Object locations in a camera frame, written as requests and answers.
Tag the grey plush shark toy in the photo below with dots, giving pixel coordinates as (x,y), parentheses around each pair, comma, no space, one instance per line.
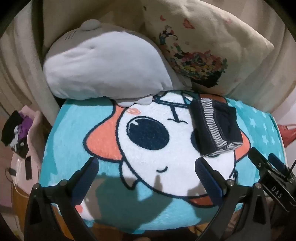
(104,64)

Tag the floral printed cream pillow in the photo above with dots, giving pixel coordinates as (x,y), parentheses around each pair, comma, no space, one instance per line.
(208,30)

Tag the pink bag with clutter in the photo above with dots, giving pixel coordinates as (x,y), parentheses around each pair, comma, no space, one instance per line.
(34,139)

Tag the red fabric item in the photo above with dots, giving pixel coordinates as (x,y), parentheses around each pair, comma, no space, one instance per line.
(288,135)

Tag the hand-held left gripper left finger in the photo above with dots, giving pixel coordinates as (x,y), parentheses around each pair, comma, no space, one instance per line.
(85,177)

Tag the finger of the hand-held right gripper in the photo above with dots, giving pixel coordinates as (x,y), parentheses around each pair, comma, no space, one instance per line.
(278,164)
(259,162)

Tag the cartoon printed blanket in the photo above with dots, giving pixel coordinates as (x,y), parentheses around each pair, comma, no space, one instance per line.
(148,157)

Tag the black and purple clothes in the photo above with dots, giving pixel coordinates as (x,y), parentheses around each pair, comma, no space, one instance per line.
(16,127)

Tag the beige cloth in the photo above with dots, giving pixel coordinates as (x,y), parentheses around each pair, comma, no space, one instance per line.
(25,58)
(272,76)

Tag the navy pants with striped lining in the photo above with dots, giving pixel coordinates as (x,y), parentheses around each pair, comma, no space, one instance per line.
(222,125)

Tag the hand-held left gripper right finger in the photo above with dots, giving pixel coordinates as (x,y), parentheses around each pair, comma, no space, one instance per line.
(208,178)

